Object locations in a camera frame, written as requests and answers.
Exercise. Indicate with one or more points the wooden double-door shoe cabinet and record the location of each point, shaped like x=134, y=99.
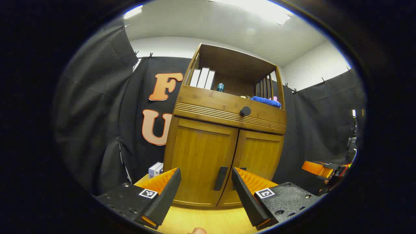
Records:
x=227, y=57

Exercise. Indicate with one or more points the black backdrop cloth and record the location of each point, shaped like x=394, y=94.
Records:
x=97, y=113

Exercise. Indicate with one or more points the white standing book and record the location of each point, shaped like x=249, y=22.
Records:
x=160, y=169

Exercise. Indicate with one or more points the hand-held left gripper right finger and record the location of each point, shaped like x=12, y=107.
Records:
x=247, y=201

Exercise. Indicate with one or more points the teal cup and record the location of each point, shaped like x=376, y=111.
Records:
x=220, y=87

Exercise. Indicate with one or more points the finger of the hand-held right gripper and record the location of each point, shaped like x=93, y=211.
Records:
x=315, y=169

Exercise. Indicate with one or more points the wooden shoe cabinet door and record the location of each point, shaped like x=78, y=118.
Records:
x=198, y=152
x=260, y=156

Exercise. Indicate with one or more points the pale blue standing book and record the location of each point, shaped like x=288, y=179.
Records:
x=152, y=170

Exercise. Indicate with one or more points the blue towel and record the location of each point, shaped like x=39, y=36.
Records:
x=265, y=101

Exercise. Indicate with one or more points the wooden drawer with black knob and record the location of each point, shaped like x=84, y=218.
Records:
x=208, y=100

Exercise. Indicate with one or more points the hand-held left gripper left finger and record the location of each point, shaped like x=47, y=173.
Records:
x=165, y=201

